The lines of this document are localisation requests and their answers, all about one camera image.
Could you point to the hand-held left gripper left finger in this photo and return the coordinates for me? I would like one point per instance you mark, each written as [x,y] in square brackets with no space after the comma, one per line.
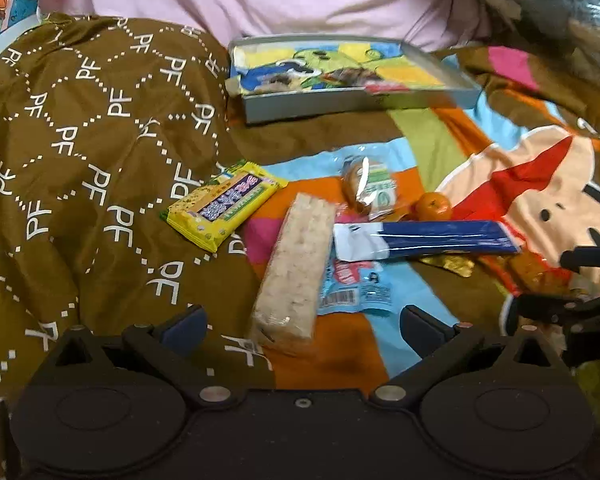
[187,329]

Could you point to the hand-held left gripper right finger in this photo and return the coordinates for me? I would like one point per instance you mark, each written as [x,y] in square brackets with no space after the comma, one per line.
[420,327]

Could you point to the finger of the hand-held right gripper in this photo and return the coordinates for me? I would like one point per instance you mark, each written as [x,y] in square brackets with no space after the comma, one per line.
[540,310]
[590,256]

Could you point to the gold foil snack packet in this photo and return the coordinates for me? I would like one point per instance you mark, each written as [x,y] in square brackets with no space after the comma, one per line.
[450,263]

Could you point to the light blue snack packet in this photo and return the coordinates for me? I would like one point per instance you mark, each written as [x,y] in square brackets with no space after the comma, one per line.
[355,285]

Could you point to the long blue and white packet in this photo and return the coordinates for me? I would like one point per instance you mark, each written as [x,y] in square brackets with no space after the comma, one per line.
[430,240]

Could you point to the yellow snack packet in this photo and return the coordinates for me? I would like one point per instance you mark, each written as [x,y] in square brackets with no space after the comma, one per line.
[225,202]

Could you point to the grey tray with cartoon print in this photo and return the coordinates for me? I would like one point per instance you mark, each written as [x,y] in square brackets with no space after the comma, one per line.
[340,67]

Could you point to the clear rice cracker bar pack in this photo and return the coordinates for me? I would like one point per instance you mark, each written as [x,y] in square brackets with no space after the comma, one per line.
[292,270]

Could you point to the orange mandarin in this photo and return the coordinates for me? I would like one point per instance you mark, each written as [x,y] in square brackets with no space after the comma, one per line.
[432,207]

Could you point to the bread in clear wrapper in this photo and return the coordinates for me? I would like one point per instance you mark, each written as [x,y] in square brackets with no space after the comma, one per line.
[372,187]

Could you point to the colourful cartoon blanket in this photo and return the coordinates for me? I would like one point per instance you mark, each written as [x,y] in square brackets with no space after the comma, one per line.
[430,145]

